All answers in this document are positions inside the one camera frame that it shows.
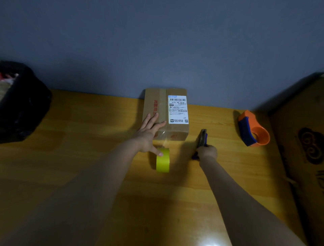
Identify person's left hand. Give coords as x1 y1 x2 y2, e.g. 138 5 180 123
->
132 113 167 157

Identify person's right hand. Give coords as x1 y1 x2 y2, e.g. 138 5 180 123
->
196 145 218 165

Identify blue grey cutter tool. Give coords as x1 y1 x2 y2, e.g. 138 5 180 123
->
192 129 209 160

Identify brown cardboard parcel box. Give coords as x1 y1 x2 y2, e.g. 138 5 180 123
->
142 88 190 141

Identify person's right forearm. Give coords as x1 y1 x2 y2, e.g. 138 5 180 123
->
199 155 307 246

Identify person's left forearm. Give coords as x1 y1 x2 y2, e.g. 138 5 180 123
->
0 137 143 246

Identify yellow tape roll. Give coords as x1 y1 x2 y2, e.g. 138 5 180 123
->
156 148 170 173

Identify orange blue tape dispenser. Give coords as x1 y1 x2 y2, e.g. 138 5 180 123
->
237 110 271 147

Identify large printed cardboard box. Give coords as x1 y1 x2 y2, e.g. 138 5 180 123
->
268 73 324 246

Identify black plastic bag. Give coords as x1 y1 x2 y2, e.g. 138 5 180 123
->
0 60 53 144

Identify red white items in bag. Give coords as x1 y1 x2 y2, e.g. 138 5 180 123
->
0 72 20 102

